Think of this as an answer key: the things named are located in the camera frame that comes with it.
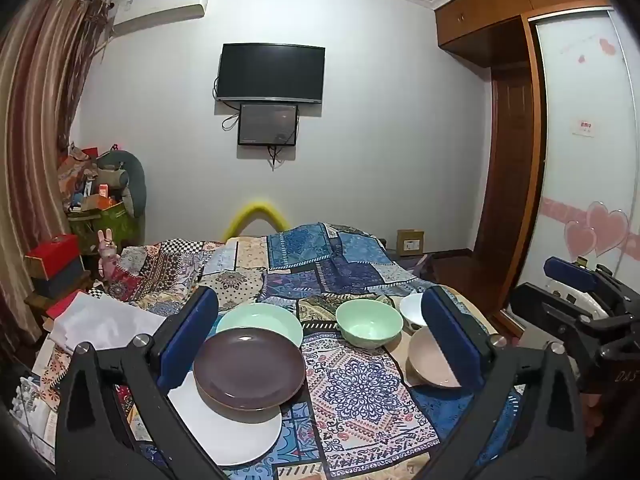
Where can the green plate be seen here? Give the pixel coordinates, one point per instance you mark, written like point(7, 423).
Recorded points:
point(260, 317)

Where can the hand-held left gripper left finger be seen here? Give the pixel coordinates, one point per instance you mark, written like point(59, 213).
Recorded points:
point(187, 340)

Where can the white sliding door with hearts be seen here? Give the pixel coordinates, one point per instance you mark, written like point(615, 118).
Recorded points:
point(585, 185)

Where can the red white sticker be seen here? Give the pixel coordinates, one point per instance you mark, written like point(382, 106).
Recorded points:
point(584, 127)

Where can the white air conditioner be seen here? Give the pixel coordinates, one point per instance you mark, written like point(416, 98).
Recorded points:
point(160, 12)

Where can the pink bowl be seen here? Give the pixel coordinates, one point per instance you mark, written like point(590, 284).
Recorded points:
point(427, 360)

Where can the white folded cloth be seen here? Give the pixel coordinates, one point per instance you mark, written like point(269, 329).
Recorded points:
point(105, 317)

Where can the small black wall screen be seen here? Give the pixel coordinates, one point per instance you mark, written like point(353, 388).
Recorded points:
point(267, 124)

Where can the green box of clutter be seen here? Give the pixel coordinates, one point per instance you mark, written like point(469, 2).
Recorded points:
point(110, 227)

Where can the brown plate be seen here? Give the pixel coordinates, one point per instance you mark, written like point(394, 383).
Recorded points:
point(250, 367)

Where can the cardboard box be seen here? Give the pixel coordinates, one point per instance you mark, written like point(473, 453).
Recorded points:
point(410, 242)

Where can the pink rabbit toy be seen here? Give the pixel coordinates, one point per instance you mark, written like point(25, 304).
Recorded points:
point(107, 255)

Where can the person's right hand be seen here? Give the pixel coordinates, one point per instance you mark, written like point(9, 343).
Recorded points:
point(594, 412)

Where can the dark grey box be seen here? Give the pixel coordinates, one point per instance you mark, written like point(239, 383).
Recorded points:
point(65, 280)

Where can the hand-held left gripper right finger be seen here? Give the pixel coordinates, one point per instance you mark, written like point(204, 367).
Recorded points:
point(450, 340)

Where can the black wall television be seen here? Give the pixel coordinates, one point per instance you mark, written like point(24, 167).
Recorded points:
point(270, 72)

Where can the red box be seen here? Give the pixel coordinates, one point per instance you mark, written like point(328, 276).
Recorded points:
point(50, 255)

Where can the grey neck pillow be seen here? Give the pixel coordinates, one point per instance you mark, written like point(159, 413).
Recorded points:
point(135, 180)

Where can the yellow foam tube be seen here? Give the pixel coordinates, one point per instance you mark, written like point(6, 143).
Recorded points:
point(255, 208)

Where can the patchwork blanket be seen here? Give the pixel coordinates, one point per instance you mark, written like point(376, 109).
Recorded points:
point(350, 400)

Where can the patterned paper bag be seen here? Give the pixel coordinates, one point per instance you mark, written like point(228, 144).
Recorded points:
point(75, 175)

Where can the striped brown curtain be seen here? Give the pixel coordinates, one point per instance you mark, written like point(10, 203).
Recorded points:
point(30, 135)

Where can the green bowl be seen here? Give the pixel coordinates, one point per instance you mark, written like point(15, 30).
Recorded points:
point(369, 322)

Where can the white bowl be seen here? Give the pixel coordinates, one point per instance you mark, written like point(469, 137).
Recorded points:
point(411, 310)

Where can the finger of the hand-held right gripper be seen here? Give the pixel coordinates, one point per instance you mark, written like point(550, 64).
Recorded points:
point(545, 307)
point(570, 270)

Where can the white plate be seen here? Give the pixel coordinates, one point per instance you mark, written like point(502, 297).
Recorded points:
point(235, 435)

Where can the wooden wardrobe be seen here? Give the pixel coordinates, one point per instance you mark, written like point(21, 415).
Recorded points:
point(480, 20)

